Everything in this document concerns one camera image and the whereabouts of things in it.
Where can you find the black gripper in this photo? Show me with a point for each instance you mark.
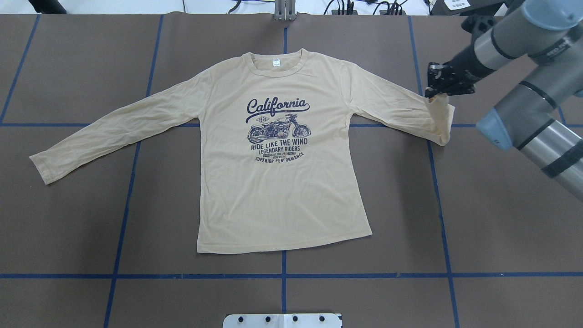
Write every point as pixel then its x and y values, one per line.
pixel 463 65

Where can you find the beige long sleeve printed shirt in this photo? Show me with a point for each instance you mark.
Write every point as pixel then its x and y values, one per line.
pixel 276 169

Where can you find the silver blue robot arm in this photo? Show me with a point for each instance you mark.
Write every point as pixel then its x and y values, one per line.
pixel 550 33

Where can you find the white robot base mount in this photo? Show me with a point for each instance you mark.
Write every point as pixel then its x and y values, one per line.
pixel 284 320

